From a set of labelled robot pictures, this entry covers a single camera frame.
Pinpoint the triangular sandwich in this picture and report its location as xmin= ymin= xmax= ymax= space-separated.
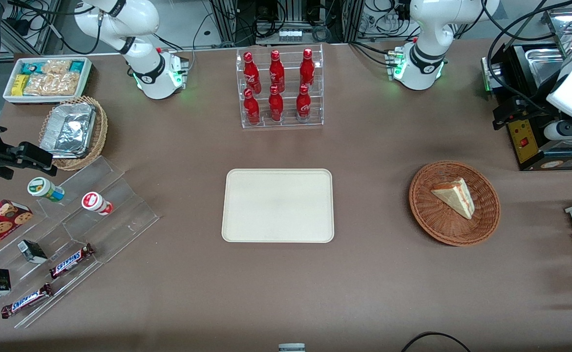
xmin=431 ymin=178 xmax=476 ymax=220

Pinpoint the light tan wicker basket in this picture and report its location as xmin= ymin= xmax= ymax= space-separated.
xmin=39 ymin=96 xmax=108 ymax=171

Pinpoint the brown wicker basket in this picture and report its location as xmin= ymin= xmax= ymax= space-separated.
xmin=409 ymin=161 xmax=501 ymax=246

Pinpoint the beige rectangular tray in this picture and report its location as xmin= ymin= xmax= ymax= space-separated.
xmin=221 ymin=169 xmax=335 ymax=243

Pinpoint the black appliance with yellow panel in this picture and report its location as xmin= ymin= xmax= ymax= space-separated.
xmin=481 ymin=44 xmax=572 ymax=172

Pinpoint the green lid yogurt cup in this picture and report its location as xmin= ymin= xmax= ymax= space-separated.
xmin=27 ymin=177 xmax=65 ymax=202

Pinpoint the stack of foil trays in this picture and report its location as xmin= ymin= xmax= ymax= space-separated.
xmin=40 ymin=103 xmax=96 ymax=158

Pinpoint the red lid yogurt cup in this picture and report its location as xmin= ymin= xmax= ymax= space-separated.
xmin=82 ymin=192 xmax=114 ymax=216

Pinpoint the clear bag of crackers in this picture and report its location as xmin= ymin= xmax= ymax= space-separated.
xmin=42 ymin=59 xmax=72 ymax=75
xmin=24 ymin=73 xmax=80 ymax=96

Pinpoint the small dark green carton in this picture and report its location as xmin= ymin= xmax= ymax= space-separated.
xmin=18 ymin=240 xmax=48 ymax=264

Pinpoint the white snack bin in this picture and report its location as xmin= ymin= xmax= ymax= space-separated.
xmin=3 ymin=57 xmax=93 ymax=105

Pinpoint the Snickers chocolate bar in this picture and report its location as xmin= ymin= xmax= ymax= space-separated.
xmin=1 ymin=284 xmax=53 ymax=319
xmin=49 ymin=243 xmax=95 ymax=279

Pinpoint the clear acrylic tiered shelf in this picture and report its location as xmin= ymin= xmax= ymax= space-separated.
xmin=0 ymin=155 xmax=160 ymax=329

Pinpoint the red cola bottle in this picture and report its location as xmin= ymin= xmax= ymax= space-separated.
xmin=299 ymin=48 xmax=316 ymax=88
xmin=243 ymin=52 xmax=262 ymax=94
xmin=296 ymin=84 xmax=312 ymax=122
xmin=268 ymin=85 xmax=284 ymax=123
xmin=243 ymin=88 xmax=261 ymax=126
xmin=269 ymin=50 xmax=285 ymax=93

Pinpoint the clear acrylic bottle rack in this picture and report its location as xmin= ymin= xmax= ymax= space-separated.
xmin=236 ymin=44 xmax=324 ymax=129

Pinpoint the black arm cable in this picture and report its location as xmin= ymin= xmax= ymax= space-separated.
xmin=487 ymin=0 xmax=572 ymax=114

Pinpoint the metal wire rack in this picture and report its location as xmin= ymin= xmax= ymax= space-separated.
xmin=542 ymin=7 xmax=572 ymax=50

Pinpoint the black table cable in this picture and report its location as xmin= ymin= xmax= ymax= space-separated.
xmin=402 ymin=331 xmax=471 ymax=352

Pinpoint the aluminium frame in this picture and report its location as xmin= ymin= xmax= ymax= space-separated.
xmin=210 ymin=0 xmax=365 ymax=45

